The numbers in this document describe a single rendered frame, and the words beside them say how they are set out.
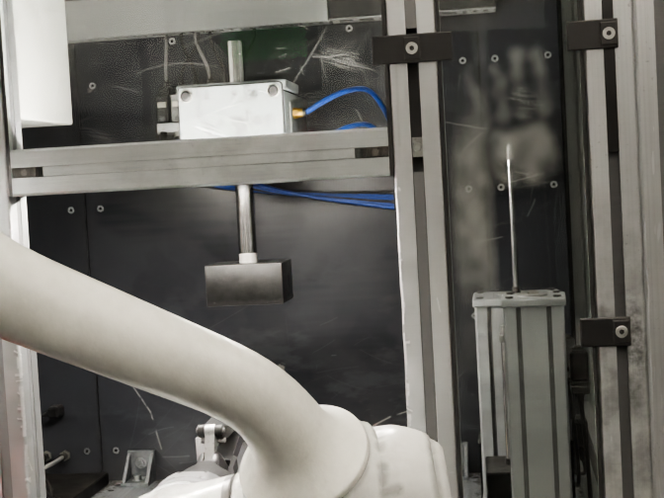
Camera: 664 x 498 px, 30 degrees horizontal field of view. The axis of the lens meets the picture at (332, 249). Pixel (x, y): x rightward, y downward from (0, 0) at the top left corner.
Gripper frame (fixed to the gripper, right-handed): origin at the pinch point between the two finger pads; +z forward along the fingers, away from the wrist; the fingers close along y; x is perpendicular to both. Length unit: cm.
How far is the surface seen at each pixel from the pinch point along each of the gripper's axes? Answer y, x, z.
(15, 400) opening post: 9.4, 19.3, -13.0
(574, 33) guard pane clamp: 41, -35, -12
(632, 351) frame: 12.1, -39.2, -12.9
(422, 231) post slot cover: 23.8, -20.9, -12.4
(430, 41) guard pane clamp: 40.9, -22.5, -12.0
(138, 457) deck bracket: -7.5, 20.8, 28.6
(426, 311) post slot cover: 16.4, -20.9, -12.7
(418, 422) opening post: 6.2, -19.6, -13.1
